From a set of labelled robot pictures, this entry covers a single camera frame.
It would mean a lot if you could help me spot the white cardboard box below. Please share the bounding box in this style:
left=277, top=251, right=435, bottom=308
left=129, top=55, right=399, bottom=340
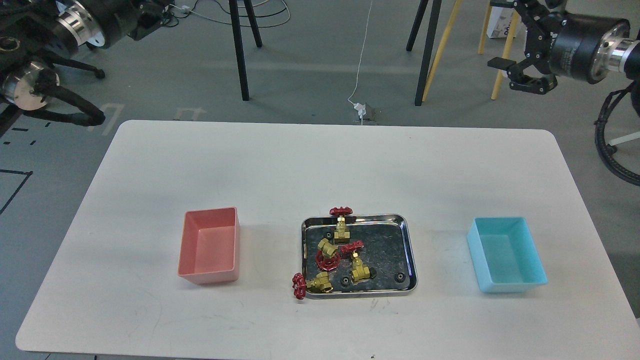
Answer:
left=483, top=5, right=515, bottom=39

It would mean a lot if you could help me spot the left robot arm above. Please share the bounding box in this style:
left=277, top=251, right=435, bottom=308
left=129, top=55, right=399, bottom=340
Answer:
left=0, top=0, right=174, bottom=133

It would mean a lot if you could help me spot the pink plastic box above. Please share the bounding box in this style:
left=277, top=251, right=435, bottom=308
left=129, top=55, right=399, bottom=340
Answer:
left=177, top=207, right=240, bottom=285

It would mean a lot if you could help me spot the brass valve of tray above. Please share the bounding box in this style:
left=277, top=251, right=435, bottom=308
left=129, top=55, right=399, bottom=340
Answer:
left=329, top=206, right=353, bottom=245
left=339, top=240, right=370, bottom=284

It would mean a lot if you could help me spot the black stand leg left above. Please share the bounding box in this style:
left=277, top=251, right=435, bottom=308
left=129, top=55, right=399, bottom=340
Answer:
left=228, top=0, right=263, bottom=101

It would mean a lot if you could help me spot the brass valve top of tray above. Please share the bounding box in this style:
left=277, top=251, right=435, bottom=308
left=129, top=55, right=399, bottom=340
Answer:
left=329, top=206, right=353, bottom=245

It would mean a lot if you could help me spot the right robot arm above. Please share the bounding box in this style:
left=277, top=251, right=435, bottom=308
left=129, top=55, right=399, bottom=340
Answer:
left=487, top=0, right=640, bottom=95

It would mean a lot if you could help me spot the black stand leg right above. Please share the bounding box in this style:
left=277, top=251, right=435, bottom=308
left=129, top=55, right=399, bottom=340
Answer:
left=406, top=0, right=442, bottom=107

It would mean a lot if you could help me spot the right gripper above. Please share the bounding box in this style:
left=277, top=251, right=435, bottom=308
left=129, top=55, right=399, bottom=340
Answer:
left=487, top=0, right=566, bottom=95

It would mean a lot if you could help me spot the brass valve centre of tray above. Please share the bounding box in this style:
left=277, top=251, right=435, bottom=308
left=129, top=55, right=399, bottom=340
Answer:
left=339, top=240, right=370, bottom=284

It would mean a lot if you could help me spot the black corrugated cable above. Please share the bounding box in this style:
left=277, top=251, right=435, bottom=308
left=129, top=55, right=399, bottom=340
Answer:
left=594, top=82, right=640, bottom=187

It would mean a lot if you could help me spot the brass valve large red wheel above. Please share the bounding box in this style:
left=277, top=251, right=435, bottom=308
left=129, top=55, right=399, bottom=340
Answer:
left=315, top=238, right=341, bottom=272

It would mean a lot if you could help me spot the white cable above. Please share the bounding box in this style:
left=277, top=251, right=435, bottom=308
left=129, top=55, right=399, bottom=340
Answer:
left=348, top=0, right=374, bottom=112

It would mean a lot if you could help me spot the yellow wooden leg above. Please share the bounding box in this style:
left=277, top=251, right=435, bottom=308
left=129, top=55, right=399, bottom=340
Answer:
left=477, top=0, right=521, bottom=101
left=421, top=0, right=463, bottom=104

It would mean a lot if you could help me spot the blue plastic box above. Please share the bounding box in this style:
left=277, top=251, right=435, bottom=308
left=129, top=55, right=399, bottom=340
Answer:
left=467, top=217, right=548, bottom=293

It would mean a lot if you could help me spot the black stand leg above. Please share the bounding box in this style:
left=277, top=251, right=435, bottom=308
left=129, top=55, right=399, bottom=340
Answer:
left=228, top=0, right=263, bottom=101
left=406, top=0, right=442, bottom=107

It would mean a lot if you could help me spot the steel tray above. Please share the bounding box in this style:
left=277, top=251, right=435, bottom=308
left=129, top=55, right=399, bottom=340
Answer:
left=299, top=214, right=418, bottom=299

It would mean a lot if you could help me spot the floor power socket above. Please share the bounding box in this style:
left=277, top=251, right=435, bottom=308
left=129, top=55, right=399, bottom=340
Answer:
left=353, top=102, right=376, bottom=125

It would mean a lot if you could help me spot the brass valve front left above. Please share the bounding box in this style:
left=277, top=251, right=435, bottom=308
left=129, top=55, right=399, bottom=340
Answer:
left=292, top=271, right=334, bottom=300

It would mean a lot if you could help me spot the floor cable bundle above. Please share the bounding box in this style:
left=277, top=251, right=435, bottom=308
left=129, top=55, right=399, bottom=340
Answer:
left=162, top=0, right=291, bottom=29

